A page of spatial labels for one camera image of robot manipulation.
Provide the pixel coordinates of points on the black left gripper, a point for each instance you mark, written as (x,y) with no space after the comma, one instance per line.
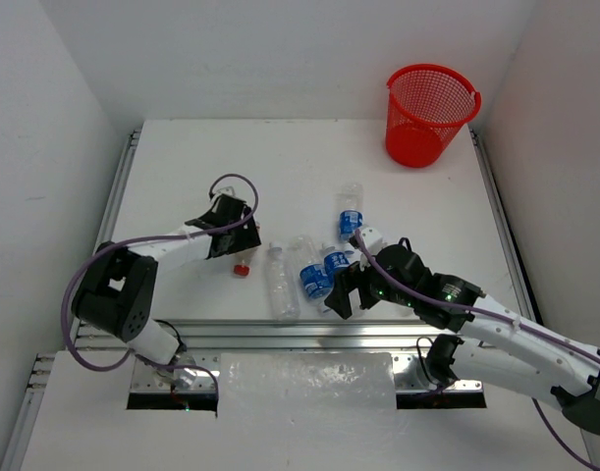
(243,231)

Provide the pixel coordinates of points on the aluminium table rail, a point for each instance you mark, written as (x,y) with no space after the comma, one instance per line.
(521,285)
(304,336)
(80,328)

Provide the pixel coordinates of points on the translucent plastic sheet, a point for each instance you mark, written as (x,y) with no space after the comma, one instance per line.
(254,384)

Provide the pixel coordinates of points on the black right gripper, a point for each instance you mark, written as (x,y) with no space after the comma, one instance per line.
(344,281)

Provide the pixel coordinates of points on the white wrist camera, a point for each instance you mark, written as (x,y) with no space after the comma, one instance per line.
(369,240)
(226,190)

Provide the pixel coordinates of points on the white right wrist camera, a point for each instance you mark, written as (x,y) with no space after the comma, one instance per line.
(369,240)

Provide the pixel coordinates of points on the aluminium table left rail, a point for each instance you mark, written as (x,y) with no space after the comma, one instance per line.
(80,328)

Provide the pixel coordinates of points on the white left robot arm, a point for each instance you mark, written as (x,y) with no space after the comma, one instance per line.
(115,294)

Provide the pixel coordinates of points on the clear slim bottle white cap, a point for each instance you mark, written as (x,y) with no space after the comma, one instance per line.
(281,286)

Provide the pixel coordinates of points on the aluminium table front rail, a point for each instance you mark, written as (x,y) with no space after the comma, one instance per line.
(304,336)

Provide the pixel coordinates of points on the blue label bottle Chinese text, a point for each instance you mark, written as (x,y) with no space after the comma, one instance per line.
(334,260)

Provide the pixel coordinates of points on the blue label bottle inverted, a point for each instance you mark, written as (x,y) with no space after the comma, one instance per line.
(311,272)

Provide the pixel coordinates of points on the blue label bottle far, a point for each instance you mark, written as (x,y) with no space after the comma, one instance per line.
(349,208)

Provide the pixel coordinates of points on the aluminium table right rail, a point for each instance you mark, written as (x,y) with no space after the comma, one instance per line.
(521,285)

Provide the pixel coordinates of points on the red mesh plastic bin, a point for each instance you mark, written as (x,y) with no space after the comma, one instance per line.
(427,106)

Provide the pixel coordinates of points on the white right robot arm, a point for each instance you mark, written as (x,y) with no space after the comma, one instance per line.
(480,338)

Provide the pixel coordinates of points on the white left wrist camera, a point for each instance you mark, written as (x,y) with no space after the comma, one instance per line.
(226,190)

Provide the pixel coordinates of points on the red cap bottle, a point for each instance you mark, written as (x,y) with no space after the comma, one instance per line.
(242,265)

